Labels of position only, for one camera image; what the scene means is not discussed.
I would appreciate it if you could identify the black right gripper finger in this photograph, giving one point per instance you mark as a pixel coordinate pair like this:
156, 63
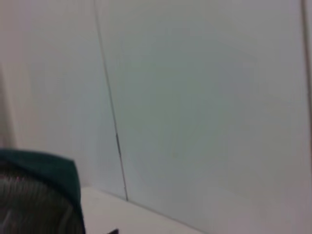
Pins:
115, 232

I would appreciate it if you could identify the dark teal insulated lunch bag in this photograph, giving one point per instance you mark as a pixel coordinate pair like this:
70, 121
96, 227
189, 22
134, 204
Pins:
48, 165

